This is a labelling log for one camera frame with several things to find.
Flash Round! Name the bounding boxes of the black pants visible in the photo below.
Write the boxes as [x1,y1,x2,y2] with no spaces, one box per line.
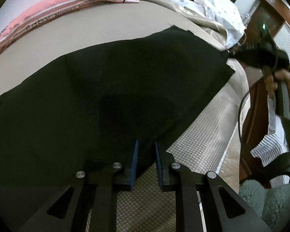
[0,26,234,187]

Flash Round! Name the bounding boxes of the person's right hand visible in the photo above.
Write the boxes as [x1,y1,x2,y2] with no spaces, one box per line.
[262,69,290,102]

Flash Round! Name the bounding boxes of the white radiator cover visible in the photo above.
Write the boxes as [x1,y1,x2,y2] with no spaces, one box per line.
[274,23,290,62]

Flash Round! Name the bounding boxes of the brown wooden door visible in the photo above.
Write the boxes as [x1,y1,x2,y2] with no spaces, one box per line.
[245,0,290,44]

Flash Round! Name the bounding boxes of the beige satin blanket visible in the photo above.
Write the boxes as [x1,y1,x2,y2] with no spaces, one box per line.
[141,0,227,49]

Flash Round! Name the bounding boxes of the white polka-dot quilt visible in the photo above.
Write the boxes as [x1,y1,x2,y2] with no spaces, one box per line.
[173,0,245,49]

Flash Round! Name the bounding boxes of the striped shirt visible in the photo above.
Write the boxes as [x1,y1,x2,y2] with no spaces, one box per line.
[250,98,290,188]

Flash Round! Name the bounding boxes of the grey fluffy sleeve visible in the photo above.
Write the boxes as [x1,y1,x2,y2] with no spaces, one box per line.
[239,119,290,231]

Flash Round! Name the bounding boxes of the pink tree-print pillow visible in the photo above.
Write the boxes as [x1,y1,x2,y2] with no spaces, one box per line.
[0,0,140,55]

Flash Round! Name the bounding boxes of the black cable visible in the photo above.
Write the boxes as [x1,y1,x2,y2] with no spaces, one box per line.
[236,90,251,150]

